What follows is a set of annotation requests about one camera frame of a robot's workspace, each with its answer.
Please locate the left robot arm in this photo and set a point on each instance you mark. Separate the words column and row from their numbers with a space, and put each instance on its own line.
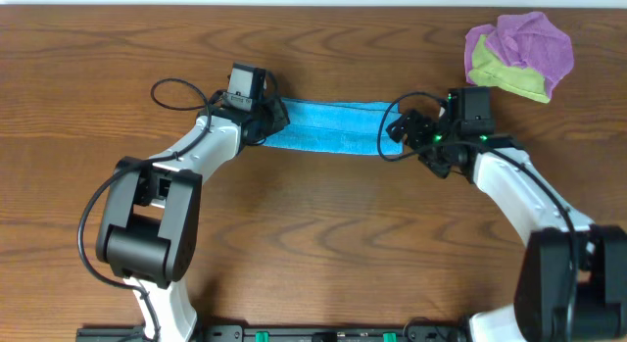
column 148, row 233

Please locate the green microfiber cloth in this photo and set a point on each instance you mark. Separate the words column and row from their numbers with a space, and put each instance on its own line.
column 489, row 71

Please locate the purple microfiber cloth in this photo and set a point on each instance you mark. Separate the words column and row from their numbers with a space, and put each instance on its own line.
column 526, row 41

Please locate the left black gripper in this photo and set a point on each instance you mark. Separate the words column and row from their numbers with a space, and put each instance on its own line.
column 274, row 117

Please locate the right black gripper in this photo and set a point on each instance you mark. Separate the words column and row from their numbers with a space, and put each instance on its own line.
column 424, row 123

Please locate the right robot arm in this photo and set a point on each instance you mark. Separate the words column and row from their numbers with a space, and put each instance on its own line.
column 572, row 284

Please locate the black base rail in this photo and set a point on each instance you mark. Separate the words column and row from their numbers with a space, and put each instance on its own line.
column 422, row 332

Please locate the blue microfiber cloth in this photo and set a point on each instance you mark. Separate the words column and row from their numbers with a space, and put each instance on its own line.
column 336, row 127

